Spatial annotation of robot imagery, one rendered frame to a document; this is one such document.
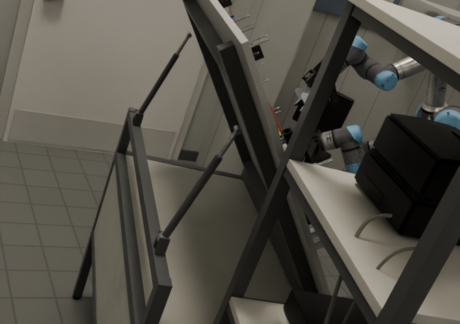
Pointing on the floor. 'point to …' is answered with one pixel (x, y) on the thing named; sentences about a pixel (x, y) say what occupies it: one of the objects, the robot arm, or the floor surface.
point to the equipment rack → (358, 206)
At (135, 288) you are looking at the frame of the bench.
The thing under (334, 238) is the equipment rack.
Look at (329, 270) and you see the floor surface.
